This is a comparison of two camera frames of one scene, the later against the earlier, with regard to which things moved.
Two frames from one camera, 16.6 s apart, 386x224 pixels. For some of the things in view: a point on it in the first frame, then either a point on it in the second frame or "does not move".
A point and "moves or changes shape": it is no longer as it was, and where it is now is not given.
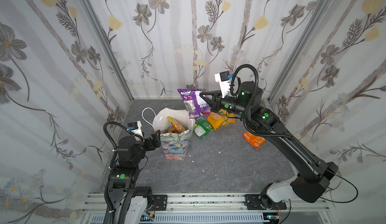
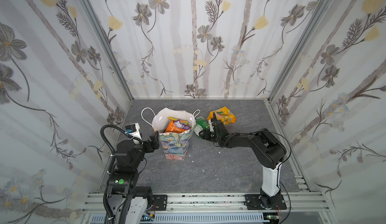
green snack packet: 202,128 does not move
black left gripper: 154,140 does not move
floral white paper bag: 176,127 does not move
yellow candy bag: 218,119 does not move
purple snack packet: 196,104 → 178,124
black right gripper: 215,101 → 217,132
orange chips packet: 255,140 moves or changes shape
